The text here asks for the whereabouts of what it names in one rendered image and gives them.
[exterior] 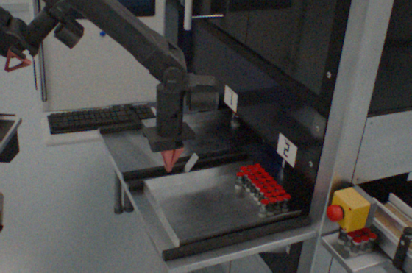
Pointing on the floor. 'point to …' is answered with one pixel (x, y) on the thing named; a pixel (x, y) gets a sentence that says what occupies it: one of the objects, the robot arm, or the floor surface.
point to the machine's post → (350, 101)
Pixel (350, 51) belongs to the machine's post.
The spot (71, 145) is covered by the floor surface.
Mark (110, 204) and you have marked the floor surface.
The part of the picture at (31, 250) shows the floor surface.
